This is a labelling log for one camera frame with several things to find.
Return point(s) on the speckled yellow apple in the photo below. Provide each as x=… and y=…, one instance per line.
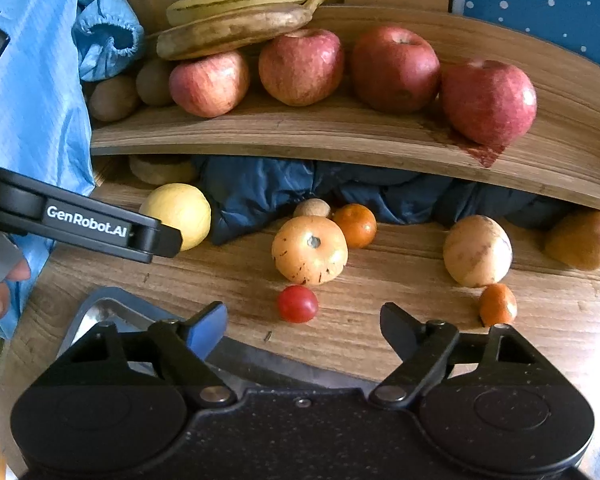
x=310, y=255

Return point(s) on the dark red apple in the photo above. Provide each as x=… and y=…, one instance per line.
x=395, y=70
x=487, y=102

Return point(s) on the round yellow pear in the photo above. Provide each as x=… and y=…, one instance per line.
x=477, y=252

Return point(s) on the yellow banana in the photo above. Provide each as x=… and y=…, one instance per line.
x=240, y=4

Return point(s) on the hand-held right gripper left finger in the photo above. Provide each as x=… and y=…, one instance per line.
x=211, y=330

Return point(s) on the light blue plastic sheet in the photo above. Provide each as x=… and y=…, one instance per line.
x=35, y=110

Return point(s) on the yellow round fruit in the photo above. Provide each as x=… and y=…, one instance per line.
x=180, y=207

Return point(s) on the red cherry tomato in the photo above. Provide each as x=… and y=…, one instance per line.
x=297, y=304

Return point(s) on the brown pear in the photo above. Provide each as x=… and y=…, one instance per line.
x=580, y=240

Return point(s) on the wooden tray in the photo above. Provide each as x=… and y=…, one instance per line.
x=330, y=130

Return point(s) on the brown overripe banana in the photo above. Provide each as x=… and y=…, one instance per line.
x=230, y=34

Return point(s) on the small orange tangerine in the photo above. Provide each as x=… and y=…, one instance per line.
x=497, y=305

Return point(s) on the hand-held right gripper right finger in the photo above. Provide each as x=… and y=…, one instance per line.
x=397, y=331

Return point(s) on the pale red apple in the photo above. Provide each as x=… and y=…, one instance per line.
x=300, y=69
x=210, y=85

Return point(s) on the small beige round fruit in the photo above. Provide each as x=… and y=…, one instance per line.
x=311, y=208

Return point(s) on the blue shoe cover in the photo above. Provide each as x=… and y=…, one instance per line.
x=107, y=35

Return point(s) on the dark blue cloth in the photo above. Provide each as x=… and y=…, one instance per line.
x=270, y=185

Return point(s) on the blue polka dot cloth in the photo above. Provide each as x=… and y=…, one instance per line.
x=545, y=0

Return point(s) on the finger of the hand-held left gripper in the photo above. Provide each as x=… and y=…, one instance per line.
x=169, y=242

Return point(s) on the brown kiwi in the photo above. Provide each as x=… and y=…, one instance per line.
x=154, y=84
x=112, y=99

